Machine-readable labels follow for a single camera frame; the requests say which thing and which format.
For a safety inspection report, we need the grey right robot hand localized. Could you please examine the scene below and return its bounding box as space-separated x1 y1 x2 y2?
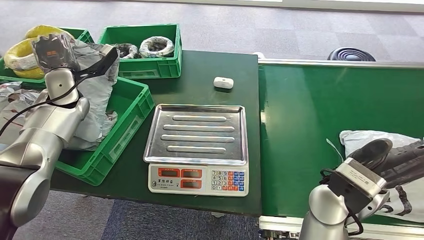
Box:
347 138 424 190

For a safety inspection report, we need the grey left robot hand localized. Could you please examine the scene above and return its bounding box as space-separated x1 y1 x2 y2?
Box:
31 33 81 73

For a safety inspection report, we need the grey package with black print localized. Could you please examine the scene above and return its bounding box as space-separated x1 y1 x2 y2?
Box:
339 130 424 224

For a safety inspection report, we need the grey package with red print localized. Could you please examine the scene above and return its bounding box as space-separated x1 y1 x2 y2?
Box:
64 39 121 152

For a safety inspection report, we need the large grey mailer package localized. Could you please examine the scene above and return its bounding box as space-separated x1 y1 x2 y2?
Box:
0 89 42 147

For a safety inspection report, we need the small crumpled grey package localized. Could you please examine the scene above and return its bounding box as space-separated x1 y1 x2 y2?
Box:
103 110 119 134

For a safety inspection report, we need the green crate holding yellow coils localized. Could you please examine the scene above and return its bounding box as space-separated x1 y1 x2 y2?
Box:
0 27 96 89

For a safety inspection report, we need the crumpled grey mailer bag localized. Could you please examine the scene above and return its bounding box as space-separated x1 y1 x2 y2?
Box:
0 81 23 97

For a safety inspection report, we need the green crate holding packages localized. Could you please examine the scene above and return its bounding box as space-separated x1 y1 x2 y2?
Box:
54 76 156 187

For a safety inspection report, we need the green crate holding wrapped coils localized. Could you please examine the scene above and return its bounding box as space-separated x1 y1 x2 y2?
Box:
98 23 183 80

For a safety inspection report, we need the black round ribbed stool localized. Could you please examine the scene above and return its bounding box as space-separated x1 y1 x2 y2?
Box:
327 46 377 63

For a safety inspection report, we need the small white plastic case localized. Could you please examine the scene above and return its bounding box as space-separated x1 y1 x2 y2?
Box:
212 76 235 90

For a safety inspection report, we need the electronic scale with steel tray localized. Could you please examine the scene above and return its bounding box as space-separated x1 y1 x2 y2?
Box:
142 103 249 198

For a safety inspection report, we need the black left camera bracket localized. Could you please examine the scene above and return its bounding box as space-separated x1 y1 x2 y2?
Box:
74 46 119 80

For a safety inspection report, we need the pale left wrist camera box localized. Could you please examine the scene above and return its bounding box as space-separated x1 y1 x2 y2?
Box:
98 43 117 58

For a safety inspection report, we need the dark plastic-wrapped wire coil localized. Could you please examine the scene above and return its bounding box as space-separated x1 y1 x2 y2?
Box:
114 43 140 61

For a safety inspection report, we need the pale plastic-wrapped wire coil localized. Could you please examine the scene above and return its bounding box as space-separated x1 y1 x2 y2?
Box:
139 36 175 59

